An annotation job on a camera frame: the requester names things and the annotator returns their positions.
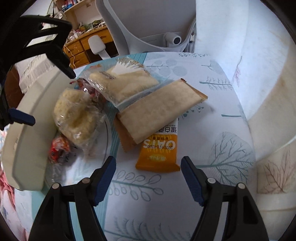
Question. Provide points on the white plastic storage bin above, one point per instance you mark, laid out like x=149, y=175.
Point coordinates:
x=25, y=151

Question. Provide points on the orange oats bar packet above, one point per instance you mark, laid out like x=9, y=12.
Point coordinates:
x=158, y=153

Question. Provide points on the floral ceramic plate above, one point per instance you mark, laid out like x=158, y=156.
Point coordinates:
x=79, y=163

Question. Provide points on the popcorn cluster clear bag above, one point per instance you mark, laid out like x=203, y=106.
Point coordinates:
x=78, y=118

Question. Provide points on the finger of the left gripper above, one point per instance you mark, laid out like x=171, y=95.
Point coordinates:
x=17, y=116

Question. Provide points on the brown paper toast packet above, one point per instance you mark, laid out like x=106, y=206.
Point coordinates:
x=149, y=114

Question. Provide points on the walnut date red packet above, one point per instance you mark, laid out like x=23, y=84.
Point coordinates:
x=97, y=98

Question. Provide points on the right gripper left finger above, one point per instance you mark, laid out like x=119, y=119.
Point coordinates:
x=53, y=219

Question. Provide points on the wooden desk with drawers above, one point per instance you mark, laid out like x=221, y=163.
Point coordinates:
x=79, y=51

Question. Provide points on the grey office chair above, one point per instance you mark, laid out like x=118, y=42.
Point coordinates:
x=149, y=26

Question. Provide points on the bread slice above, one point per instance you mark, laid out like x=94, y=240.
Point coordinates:
x=122, y=81

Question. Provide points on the lace covered piano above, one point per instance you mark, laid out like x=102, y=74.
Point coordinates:
x=31, y=69

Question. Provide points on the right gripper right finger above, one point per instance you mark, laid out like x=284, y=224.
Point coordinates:
x=243, y=220

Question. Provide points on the small red candy packet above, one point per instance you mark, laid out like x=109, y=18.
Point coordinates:
x=59, y=150

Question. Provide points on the teal patterned tablecloth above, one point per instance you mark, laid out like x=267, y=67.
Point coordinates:
x=145, y=205

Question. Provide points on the floral curtain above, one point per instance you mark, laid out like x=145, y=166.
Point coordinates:
x=257, y=54

